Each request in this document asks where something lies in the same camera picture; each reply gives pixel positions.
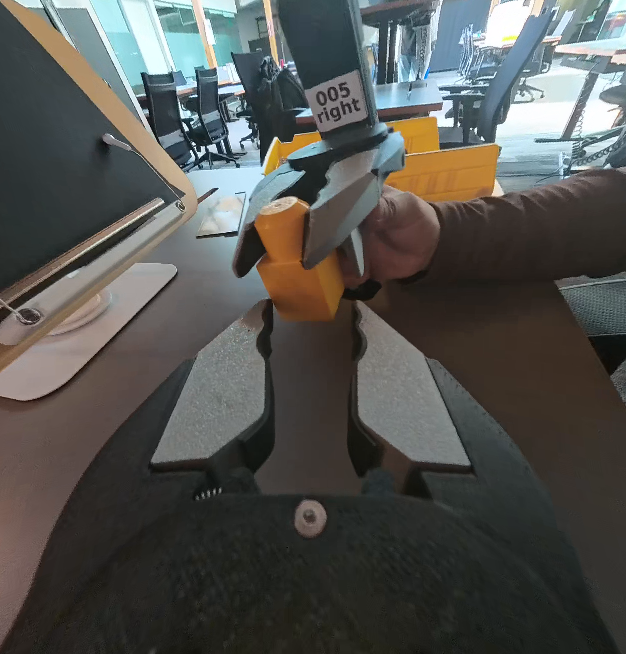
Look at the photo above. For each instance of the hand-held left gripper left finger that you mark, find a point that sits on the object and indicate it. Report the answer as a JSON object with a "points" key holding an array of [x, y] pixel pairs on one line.
{"points": [[216, 403]]}

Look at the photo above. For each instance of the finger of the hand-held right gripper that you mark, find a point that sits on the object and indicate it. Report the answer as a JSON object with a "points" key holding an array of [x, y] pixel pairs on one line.
{"points": [[262, 191], [343, 209]]}

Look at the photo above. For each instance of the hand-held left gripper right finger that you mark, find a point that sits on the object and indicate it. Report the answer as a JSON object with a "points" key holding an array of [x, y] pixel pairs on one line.
{"points": [[405, 403]]}

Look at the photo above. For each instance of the yellow block with peg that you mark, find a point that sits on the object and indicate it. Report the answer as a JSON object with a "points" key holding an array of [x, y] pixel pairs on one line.
{"points": [[303, 291]]}

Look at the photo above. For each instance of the yellow storage bin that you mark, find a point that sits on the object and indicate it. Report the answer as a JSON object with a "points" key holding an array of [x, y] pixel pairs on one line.
{"points": [[446, 173]]}

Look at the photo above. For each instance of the person's right forearm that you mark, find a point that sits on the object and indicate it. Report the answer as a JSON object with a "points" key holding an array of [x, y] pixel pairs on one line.
{"points": [[538, 230]]}

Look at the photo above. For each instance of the person's right hand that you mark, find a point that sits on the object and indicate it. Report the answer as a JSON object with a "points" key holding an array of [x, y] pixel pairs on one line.
{"points": [[400, 240]]}

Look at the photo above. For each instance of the glossy rectangular plate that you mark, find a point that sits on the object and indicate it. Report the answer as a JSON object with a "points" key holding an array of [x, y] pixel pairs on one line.
{"points": [[221, 214]]}

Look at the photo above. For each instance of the thin brown wooden stick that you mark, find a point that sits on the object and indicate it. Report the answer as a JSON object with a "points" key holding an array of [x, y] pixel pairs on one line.
{"points": [[209, 194]]}

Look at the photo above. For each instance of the black jacket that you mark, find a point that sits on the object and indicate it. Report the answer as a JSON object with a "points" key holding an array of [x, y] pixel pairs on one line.
{"points": [[280, 102]]}

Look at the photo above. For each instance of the tall standing desk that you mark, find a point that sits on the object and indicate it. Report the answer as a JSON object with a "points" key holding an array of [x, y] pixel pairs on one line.
{"points": [[389, 10]]}

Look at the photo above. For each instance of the office chair with jacket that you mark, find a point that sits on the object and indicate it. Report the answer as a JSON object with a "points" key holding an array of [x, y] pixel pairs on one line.
{"points": [[246, 81]]}

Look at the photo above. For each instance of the black mesh office chair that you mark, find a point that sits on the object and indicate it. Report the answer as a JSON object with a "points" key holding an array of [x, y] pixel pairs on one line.
{"points": [[211, 107], [165, 112]]}

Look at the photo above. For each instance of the black high-back office chair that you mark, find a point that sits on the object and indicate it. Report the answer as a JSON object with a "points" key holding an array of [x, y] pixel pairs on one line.
{"points": [[507, 81]]}

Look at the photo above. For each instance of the wooden book stand black panel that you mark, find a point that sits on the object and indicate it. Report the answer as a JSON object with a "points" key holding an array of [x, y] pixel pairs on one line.
{"points": [[52, 153]]}

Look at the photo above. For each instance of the grey mesh office chair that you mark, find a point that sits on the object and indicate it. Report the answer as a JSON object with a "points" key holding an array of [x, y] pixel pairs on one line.
{"points": [[609, 306]]}

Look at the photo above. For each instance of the long wooden desk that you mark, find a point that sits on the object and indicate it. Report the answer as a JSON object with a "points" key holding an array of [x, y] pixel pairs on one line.
{"points": [[599, 48]]}

